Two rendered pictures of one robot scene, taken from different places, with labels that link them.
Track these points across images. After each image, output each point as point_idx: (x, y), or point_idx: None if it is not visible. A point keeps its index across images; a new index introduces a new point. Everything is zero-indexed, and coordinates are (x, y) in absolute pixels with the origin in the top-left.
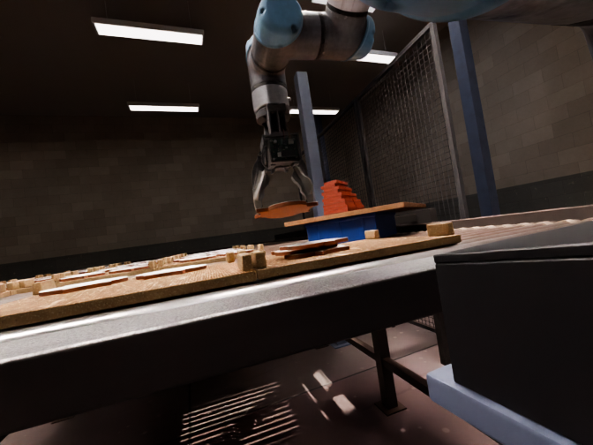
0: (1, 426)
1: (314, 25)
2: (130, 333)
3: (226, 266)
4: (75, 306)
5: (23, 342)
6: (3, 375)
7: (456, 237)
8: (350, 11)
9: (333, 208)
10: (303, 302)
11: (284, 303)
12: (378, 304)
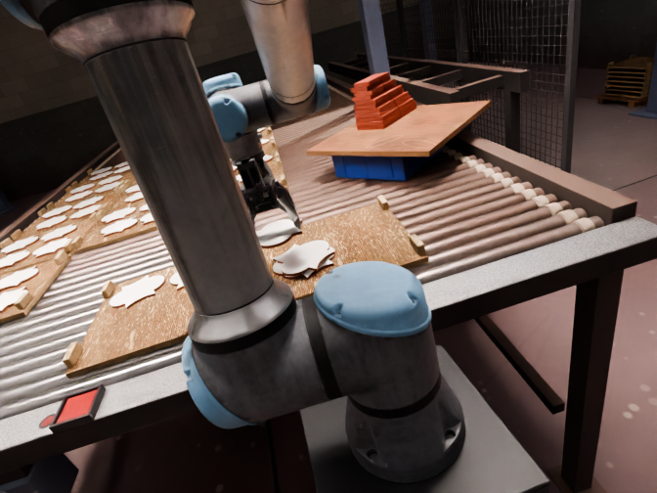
0: (144, 424)
1: (260, 112)
2: (182, 389)
3: None
4: (146, 349)
5: (134, 384)
6: (137, 410)
7: (424, 259)
8: (292, 103)
9: (366, 119)
10: None
11: None
12: None
